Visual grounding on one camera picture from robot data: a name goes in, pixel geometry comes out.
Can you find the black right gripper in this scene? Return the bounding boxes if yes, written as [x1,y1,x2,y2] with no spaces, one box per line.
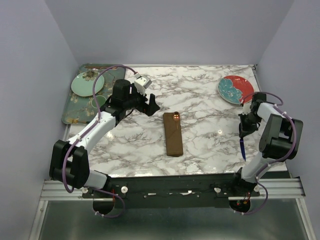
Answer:
[238,113,262,138]

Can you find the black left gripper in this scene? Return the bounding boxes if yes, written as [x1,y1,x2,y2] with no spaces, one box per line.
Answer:
[123,83,160,117]

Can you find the blue handled knife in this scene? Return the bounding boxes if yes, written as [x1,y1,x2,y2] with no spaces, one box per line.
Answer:
[239,137,246,161]

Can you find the copper spoon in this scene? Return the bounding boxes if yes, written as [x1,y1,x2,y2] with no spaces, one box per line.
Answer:
[172,111,180,129]
[84,64,117,71]

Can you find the brown fabric napkin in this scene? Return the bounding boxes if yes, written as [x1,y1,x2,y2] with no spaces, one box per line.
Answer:
[162,112,184,157]

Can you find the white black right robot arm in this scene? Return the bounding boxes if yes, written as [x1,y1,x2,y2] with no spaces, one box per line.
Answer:
[230,91,304,196]

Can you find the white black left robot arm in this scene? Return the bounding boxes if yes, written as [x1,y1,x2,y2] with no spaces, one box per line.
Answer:
[49,76,160,198]

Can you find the mint green cup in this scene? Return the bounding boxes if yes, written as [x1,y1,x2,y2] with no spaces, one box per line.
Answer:
[91,95,107,108]

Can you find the red and teal plate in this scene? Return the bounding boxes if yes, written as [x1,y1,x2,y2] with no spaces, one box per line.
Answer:
[217,75,255,105]

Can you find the copper spoon on tray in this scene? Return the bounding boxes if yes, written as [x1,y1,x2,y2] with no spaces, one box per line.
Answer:
[84,64,117,71]

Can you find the mint green floral plate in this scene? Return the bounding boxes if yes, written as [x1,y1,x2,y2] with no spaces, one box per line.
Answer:
[71,70,99,97]

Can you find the teal floral serving tray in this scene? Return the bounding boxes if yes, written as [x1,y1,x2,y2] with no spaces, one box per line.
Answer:
[61,63,126,125]

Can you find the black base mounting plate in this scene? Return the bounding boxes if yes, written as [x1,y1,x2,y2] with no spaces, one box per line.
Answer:
[82,173,259,214]

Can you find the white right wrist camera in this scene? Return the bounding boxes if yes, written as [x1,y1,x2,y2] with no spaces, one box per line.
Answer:
[242,102,251,115]

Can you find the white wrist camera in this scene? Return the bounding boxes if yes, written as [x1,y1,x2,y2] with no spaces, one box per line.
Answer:
[242,102,251,115]
[134,75,152,96]

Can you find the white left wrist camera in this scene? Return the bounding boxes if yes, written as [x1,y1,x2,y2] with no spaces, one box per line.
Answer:
[134,75,152,96]

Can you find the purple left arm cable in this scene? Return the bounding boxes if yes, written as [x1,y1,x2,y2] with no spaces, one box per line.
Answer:
[61,64,141,219]

